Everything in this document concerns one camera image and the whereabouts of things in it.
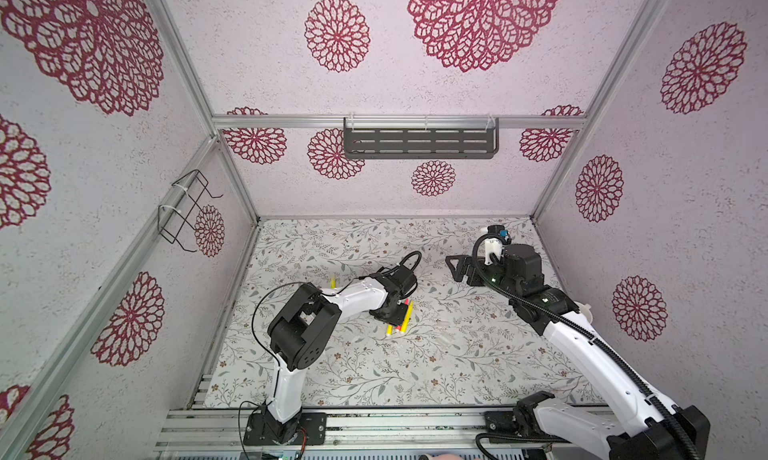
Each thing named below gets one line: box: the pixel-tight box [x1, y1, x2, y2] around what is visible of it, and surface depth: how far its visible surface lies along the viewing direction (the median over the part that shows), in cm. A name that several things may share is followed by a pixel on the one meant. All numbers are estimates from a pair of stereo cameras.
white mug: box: [572, 300, 594, 321], surface depth 52 cm
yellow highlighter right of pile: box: [400, 300, 415, 333], surface depth 94 cm
